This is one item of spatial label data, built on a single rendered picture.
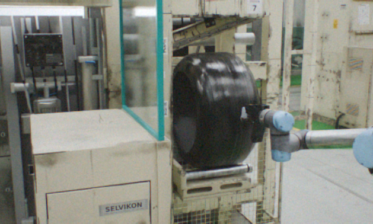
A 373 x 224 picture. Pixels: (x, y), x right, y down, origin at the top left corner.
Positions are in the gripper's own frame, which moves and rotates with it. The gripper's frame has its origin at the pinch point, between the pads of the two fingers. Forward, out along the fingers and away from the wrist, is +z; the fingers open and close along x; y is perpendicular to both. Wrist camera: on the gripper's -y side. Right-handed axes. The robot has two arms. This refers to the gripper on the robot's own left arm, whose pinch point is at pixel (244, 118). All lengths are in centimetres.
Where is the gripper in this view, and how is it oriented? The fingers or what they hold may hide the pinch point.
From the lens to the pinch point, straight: 199.4
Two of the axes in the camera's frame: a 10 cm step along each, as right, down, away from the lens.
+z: -3.4, -0.9, 9.4
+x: -9.4, 0.6, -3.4
